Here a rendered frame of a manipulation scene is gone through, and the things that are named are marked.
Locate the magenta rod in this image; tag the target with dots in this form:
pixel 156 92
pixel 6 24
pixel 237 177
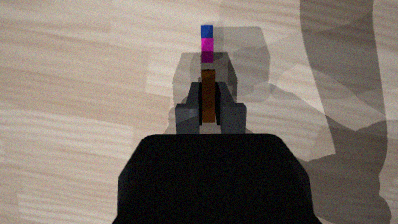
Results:
pixel 207 50

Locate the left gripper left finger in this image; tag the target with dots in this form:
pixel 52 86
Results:
pixel 188 116

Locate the brown rod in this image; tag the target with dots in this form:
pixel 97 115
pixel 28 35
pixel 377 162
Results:
pixel 208 95

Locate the small blue block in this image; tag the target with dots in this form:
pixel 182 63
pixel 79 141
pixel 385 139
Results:
pixel 206 31

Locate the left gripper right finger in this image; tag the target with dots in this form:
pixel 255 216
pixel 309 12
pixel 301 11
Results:
pixel 230 116

